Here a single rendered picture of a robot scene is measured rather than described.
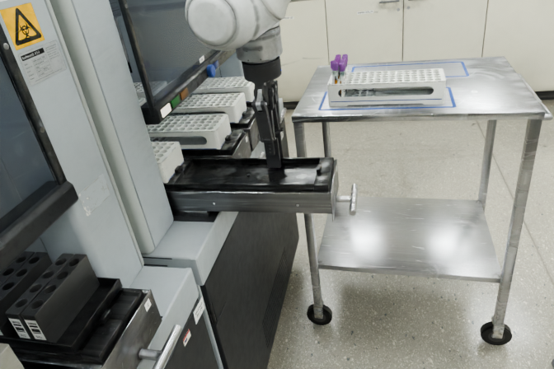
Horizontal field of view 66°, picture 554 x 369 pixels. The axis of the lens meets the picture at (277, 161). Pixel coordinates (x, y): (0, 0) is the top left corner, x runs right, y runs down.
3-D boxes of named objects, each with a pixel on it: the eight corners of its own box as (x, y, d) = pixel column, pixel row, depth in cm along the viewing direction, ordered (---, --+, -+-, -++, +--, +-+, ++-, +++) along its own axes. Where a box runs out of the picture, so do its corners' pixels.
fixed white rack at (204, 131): (112, 155, 109) (105, 133, 106) (132, 137, 118) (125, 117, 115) (220, 153, 102) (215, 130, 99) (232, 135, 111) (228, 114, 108)
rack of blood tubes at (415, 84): (328, 106, 116) (326, 85, 113) (333, 93, 124) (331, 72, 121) (444, 104, 107) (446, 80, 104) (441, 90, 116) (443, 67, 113)
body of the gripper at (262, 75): (247, 53, 87) (254, 95, 91) (236, 65, 80) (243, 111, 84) (283, 50, 85) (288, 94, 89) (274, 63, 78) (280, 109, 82)
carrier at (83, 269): (89, 282, 65) (76, 253, 62) (100, 283, 65) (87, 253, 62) (38, 347, 55) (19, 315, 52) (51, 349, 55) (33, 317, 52)
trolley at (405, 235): (307, 325, 153) (279, 116, 114) (325, 242, 191) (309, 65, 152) (514, 350, 135) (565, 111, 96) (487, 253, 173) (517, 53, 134)
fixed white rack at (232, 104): (140, 129, 122) (134, 109, 119) (156, 115, 131) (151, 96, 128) (238, 127, 115) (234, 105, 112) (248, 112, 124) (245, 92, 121)
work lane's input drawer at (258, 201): (44, 215, 101) (29, 183, 96) (79, 184, 112) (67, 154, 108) (355, 224, 83) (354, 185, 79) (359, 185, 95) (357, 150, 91)
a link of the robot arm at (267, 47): (226, 35, 77) (232, 67, 80) (274, 31, 75) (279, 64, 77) (240, 25, 85) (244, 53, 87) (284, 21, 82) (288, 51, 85)
